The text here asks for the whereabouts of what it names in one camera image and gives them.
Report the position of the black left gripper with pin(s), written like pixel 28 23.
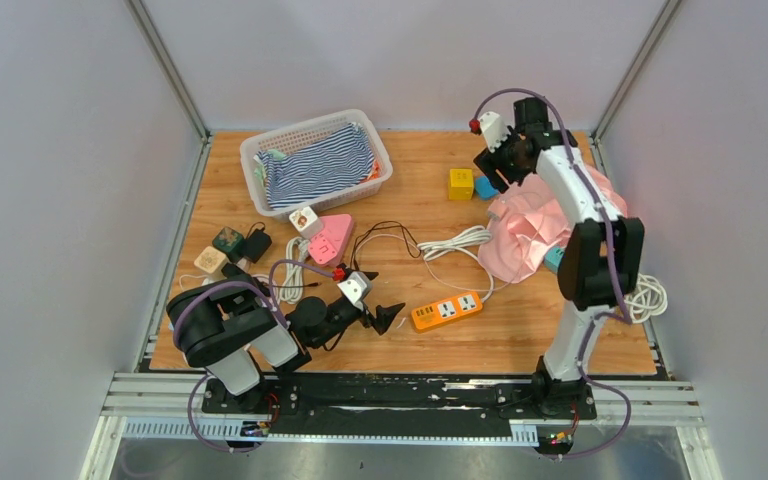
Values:
pixel 382 319

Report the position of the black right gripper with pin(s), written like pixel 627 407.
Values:
pixel 489 162

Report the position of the blue plug adapter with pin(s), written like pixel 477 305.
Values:
pixel 484 188

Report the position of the orange USB power strip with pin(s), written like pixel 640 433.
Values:
pixel 446 311

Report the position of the yellow cube socket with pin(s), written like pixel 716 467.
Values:
pixel 460 184

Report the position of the teal USB power strip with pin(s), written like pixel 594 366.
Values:
pixel 553 258

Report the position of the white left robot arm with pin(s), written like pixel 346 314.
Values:
pixel 217 327

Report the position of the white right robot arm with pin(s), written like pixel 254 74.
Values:
pixel 601 262

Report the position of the pink triangular socket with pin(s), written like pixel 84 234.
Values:
pixel 327 247

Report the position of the white tiger cube socket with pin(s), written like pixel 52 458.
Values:
pixel 307 222

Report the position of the dark green cube socket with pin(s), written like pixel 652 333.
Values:
pixel 231 243

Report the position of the beige cube socket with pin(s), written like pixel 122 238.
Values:
pixel 211 262

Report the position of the pink cloth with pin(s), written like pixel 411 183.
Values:
pixel 525 222

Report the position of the black power adapter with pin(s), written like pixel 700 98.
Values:
pixel 257 242

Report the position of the white plastic basket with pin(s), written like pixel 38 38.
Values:
pixel 287 140

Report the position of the blue striped cloth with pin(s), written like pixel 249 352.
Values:
pixel 339 161

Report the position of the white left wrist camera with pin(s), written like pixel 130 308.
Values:
pixel 354 291

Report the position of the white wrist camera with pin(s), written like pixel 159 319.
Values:
pixel 354 291
pixel 494 130

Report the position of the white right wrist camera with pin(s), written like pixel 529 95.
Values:
pixel 494 130

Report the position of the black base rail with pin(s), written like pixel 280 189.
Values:
pixel 400 404

